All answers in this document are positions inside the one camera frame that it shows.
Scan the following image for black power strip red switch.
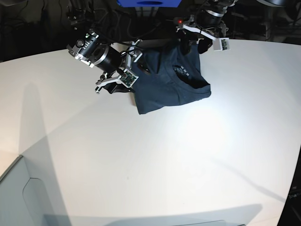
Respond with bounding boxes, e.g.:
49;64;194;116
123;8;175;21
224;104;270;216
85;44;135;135
173;17;194;25

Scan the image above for grey white cable loops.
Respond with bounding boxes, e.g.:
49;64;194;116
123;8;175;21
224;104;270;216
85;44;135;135
90;8;163;40

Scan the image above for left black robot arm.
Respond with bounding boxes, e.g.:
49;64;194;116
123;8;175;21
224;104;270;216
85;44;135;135
173;0;236;55

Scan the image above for blue box with oval hole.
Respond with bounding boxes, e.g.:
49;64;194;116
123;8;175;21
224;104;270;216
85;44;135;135
117;0;181;8

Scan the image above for dark blue T-shirt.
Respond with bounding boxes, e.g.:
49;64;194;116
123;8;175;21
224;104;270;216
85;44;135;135
132;41;211;114

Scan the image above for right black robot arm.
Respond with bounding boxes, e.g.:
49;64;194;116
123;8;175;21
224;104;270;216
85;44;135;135
67;0;144;94

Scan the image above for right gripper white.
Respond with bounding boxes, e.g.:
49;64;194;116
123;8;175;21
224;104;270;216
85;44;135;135
95;39;152;94

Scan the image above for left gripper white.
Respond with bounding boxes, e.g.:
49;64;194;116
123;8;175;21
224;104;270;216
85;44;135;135
176;22;230;56

